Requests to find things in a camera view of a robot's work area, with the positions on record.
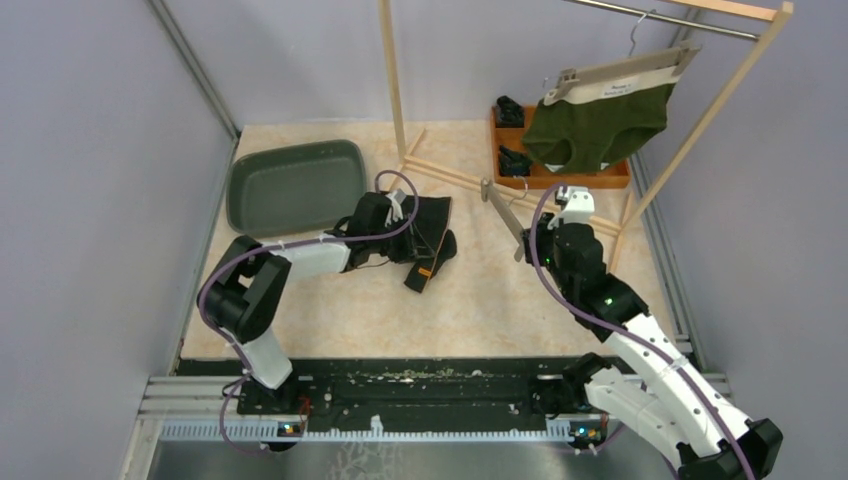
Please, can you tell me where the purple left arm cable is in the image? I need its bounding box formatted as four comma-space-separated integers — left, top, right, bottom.
197, 170, 421, 457

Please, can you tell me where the light wooden clothes rack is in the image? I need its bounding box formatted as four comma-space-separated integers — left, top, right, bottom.
377, 1, 794, 264

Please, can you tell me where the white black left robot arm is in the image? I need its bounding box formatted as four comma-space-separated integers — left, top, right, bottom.
196, 189, 427, 414

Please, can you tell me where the grey-green plastic tub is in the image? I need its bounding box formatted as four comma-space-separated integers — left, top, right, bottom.
225, 139, 367, 238

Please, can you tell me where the wrist white camera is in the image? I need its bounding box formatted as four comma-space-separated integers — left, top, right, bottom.
386, 189, 407, 225
548, 186, 595, 230

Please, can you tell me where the aluminium front rail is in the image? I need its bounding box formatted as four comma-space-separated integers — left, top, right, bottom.
135, 372, 738, 444

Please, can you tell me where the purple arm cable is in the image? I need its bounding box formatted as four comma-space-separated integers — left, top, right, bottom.
527, 184, 757, 480
197, 170, 421, 457

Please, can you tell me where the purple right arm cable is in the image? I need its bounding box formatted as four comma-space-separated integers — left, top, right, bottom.
527, 184, 757, 480

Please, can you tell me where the orange wooden compartment tray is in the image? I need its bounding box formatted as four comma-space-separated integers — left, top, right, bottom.
489, 105, 631, 190

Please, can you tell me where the dark rolled sock front left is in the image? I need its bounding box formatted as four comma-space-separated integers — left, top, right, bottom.
497, 145, 533, 177

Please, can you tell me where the green underwear with cream waistband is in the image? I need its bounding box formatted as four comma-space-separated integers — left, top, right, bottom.
522, 84, 677, 174

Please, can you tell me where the dark rolled sock far left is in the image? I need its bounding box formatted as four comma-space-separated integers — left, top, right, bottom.
494, 95, 525, 128

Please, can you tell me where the dark rolled sock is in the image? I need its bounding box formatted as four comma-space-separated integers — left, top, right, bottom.
494, 95, 525, 128
497, 145, 533, 177

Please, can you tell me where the black striped garment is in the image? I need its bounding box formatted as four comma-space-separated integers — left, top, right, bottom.
404, 196, 458, 293

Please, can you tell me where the beige clip hanger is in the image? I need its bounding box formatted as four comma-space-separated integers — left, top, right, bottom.
540, 40, 702, 106
480, 179, 526, 262

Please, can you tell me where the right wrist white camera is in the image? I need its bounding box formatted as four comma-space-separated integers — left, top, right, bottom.
548, 186, 595, 230

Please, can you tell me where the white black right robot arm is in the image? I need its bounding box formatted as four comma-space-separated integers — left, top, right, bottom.
522, 213, 783, 479

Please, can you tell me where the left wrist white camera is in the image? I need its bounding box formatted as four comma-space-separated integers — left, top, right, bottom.
386, 189, 407, 225

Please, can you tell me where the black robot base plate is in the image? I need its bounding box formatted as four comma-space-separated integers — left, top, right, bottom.
175, 356, 664, 439

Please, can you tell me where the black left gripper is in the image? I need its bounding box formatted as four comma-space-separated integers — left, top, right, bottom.
368, 213, 435, 264

